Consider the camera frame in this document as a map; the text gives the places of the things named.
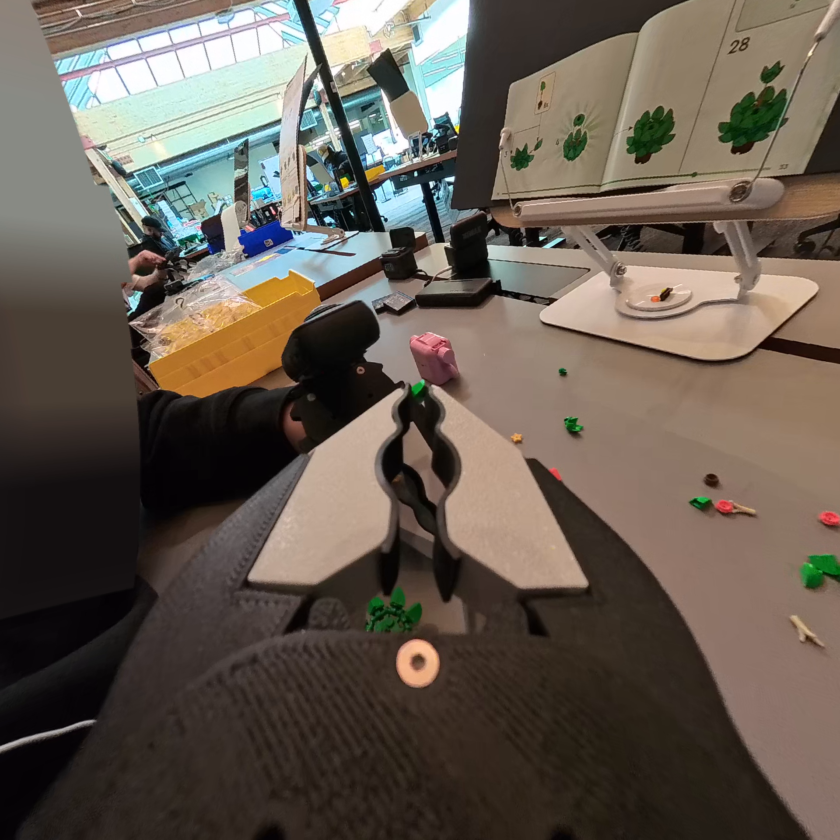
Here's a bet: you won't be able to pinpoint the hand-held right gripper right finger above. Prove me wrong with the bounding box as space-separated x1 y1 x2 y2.
425 386 590 602

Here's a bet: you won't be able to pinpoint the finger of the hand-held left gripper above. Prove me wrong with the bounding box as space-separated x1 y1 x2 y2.
392 459 439 534
408 394 435 460

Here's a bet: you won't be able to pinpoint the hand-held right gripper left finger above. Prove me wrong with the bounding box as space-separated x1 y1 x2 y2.
246 386 413 598

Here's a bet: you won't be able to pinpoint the person's left forearm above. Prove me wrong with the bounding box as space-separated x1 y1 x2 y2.
138 386 303 509

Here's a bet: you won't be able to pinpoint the yellow storage bin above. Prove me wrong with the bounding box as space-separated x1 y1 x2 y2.
147 269 322 398

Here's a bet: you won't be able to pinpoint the pink plastic toy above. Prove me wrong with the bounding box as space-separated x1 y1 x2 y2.
409 331 460 385

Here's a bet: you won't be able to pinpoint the large green leaf wheel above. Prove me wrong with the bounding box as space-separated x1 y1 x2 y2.
365 587 424 634

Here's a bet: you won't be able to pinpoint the blue storage bin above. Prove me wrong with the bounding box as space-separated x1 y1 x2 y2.
238 220 294 258

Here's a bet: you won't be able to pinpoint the black flat power bank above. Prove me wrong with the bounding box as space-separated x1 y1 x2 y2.
415 277 494 309

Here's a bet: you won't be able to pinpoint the clear plastic bags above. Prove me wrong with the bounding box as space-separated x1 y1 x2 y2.
128 274 263 358

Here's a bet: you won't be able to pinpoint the black charger dock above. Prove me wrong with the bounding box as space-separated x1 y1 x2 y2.
444 211 492 282

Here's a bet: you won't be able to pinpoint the book stand with booklet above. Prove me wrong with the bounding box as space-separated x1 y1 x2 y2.
279 56 358 247

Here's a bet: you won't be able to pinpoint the black metal pole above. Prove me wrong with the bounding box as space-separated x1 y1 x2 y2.
292 0 388 232

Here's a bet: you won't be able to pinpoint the black and white board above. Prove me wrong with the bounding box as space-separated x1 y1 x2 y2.
366 49 431 135

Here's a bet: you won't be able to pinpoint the open instruction booklet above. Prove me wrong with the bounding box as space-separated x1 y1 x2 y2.
492 0 840 201

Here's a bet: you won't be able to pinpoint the white cable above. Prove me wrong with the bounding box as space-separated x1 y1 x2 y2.
0 719 98 750

